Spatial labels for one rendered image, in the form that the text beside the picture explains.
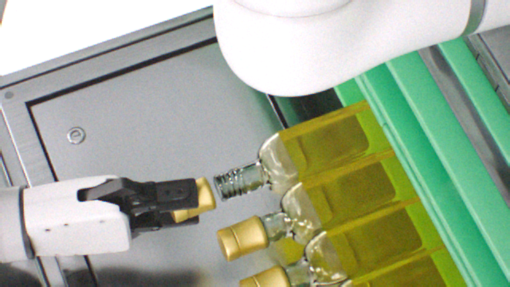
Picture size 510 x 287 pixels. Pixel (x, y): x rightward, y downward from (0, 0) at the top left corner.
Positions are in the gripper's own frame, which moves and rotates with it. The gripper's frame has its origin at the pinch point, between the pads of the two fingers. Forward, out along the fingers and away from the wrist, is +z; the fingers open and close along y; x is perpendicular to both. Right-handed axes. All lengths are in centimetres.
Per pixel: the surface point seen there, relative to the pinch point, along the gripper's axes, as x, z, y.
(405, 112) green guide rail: 4.2, 23.7, 6.0
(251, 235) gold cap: -4.9, 6.8, 1.1
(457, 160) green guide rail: -5.0, 25.3, 13.5
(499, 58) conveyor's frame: 4.1, 31.2, 15.2
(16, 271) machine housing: -0.2, -18.5, -13.2
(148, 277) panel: -2.9, -4.0, -12.9
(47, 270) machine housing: 0.3, -15.3, -15.3
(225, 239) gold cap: -5.0, 4.2, 1.3
